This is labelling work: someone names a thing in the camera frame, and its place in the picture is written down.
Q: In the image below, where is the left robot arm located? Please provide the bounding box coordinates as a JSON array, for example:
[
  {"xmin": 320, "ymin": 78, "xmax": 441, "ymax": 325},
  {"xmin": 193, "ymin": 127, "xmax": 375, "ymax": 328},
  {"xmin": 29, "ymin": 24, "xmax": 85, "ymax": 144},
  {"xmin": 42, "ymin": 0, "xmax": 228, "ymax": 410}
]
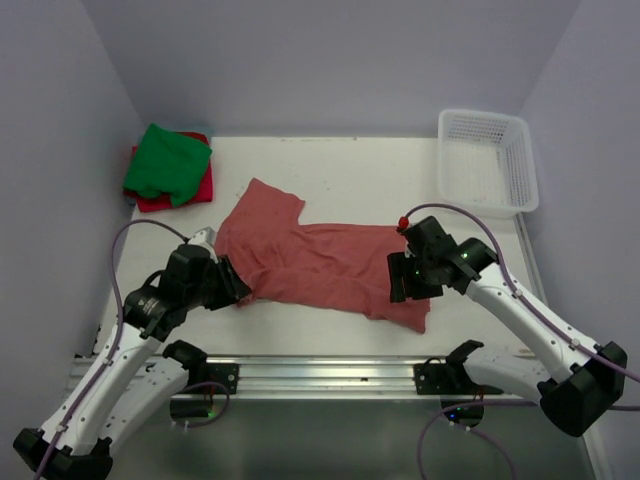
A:
[{"xmin": 13, "ymin": 244, "xmax": 251, "ymax": 479}]

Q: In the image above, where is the green folded t shirt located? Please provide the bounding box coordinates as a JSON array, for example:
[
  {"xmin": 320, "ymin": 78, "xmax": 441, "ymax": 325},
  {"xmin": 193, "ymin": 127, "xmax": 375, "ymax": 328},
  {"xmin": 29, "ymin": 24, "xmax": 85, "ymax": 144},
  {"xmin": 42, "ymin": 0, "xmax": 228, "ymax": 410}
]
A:
[{"xmin": 122, "ymin": 123, "xmax": 212, "ymax": 208}]

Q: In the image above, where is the white plastic basket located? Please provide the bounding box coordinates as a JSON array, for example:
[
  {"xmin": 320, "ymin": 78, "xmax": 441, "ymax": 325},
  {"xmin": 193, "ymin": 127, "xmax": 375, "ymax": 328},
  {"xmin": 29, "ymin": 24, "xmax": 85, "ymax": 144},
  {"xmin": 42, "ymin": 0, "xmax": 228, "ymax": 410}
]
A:
[{"xmin": 437, "ymin": 109, "xmax": 539, "ymax": 218}]

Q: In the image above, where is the salmon pink t shirt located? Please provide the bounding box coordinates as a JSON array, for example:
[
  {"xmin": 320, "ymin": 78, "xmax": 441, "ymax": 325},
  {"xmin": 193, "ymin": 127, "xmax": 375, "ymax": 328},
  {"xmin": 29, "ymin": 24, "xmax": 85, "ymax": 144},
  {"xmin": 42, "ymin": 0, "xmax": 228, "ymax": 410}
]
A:
[{"xmin": 215, "ymin": 179, "xmax": 430, "ymax": 334}]

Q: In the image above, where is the aluminium mounting rail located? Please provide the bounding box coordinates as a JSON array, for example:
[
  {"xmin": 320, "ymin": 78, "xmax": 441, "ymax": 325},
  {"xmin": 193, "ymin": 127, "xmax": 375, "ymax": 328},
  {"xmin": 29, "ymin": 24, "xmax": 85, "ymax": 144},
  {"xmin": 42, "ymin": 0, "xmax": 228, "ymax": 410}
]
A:
[{"xmin": 69, "ymin": 353, "xmax": 586, "ymax": 400}]

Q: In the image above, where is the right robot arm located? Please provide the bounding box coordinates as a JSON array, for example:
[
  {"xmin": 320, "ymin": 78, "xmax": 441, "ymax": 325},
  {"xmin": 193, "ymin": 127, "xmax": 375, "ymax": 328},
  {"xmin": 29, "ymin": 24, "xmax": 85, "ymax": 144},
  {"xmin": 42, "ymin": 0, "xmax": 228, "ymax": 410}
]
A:
[{"xmin": 387, "ymin": 216, "xmax": 628, "ymax": 437}]

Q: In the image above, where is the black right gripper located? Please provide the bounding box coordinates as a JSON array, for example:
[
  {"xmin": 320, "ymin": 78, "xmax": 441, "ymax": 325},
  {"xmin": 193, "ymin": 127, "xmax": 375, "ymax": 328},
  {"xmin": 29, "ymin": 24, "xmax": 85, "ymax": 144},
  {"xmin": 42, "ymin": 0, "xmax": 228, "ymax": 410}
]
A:
[{"xmin": 388, "ymin": 249, "xmax": 442, "ymax": 302}]

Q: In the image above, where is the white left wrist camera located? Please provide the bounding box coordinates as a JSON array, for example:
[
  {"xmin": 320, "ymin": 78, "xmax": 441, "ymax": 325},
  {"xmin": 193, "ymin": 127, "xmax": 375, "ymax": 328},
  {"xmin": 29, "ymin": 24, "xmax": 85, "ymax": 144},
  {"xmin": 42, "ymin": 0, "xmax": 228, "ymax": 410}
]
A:
[{"xmin": 187, "ymin": 227, "xmax": 218, "ymax": 262}]

